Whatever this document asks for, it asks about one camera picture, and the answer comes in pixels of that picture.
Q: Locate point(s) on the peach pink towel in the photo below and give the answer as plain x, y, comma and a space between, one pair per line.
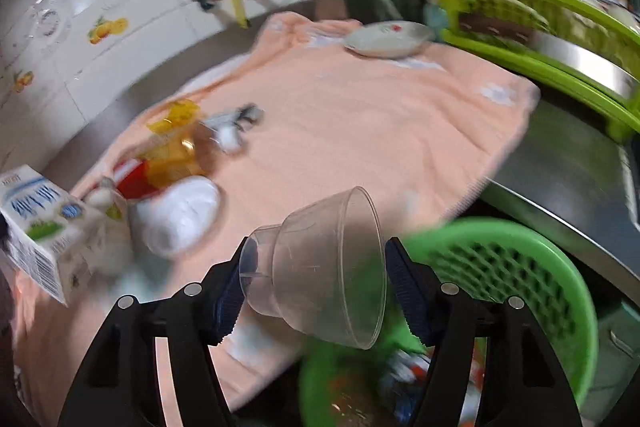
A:
422, 136

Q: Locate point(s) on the green mesh trash basket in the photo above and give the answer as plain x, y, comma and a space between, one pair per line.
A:
491, 260

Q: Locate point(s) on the amber tea bottle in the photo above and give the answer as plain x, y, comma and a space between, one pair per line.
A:
164, 159

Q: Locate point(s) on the lime green dish rack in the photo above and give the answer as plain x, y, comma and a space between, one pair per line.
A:
575, 21

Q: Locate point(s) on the yellow plastic wrapper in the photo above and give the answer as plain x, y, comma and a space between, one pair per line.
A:
180, 114

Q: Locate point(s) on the white paper cup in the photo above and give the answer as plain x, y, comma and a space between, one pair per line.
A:
105, 197

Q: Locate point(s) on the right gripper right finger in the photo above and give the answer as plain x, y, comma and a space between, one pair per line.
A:
524, 383

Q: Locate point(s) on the white plastic lid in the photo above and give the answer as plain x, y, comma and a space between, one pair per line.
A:
177, 219

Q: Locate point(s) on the black cigarette box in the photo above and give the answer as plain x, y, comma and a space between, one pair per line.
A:
243, 117

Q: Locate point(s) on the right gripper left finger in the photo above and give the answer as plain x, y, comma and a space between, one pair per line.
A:
117, 383

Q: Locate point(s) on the clear plastic cup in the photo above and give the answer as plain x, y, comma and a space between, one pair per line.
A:
322, 270

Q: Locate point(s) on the white blue milk carton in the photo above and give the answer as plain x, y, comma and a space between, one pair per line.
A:
53, 237

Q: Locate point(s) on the cleaver with wooden handle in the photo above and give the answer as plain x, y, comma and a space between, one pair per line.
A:
577, 61

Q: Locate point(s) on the white ceramic plate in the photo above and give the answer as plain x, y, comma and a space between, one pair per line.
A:
391, 39

